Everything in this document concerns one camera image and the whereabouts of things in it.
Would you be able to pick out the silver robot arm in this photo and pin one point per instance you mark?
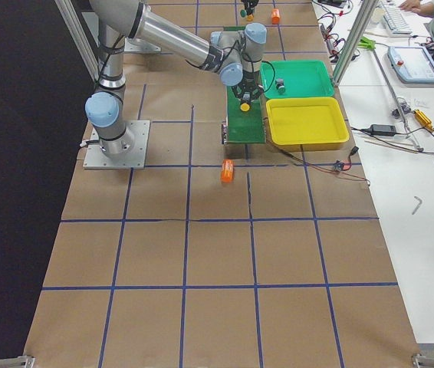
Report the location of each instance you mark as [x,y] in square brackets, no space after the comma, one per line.
[119,20]

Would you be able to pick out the white keyboard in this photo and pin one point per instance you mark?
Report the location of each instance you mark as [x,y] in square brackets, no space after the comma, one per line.
[394,20]

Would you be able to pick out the orange 4680 cylinder on table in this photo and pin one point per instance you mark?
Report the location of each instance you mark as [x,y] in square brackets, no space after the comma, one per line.
[275,16]

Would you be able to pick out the green plastic tray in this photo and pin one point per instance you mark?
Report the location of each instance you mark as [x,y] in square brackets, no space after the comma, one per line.
[302,78]

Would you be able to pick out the yellow plastic tray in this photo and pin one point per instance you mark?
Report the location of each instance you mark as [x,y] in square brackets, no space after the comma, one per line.
[307,121]

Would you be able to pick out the green conveyor belt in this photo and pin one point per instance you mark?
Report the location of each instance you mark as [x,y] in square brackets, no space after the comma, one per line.
[244,119]

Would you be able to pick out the small circuit board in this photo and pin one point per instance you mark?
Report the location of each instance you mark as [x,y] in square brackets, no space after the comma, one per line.
[338,166]

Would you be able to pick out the green handled reacher tool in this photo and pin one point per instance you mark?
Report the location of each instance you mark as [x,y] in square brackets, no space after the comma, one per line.
[371,45]

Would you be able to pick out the aluminium frame post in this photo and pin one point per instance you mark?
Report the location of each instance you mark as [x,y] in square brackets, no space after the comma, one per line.
[356,32]

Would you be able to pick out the orange 4680 cylinder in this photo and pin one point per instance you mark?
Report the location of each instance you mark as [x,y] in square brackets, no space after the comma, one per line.
[227,171]
[275,16]

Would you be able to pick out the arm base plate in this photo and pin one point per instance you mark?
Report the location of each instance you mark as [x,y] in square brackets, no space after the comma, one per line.
[127,152]

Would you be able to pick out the silver hex key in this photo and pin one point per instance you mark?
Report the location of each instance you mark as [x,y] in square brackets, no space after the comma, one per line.
[418,204]

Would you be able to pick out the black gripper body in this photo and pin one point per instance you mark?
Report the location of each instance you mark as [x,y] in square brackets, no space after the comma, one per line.
[248,5]
[244,89]

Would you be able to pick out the black power adapter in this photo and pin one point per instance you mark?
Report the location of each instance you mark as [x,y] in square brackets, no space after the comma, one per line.
[383,130]

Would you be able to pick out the yellow push button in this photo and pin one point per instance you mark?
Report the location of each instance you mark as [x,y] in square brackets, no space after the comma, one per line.
[245,107]

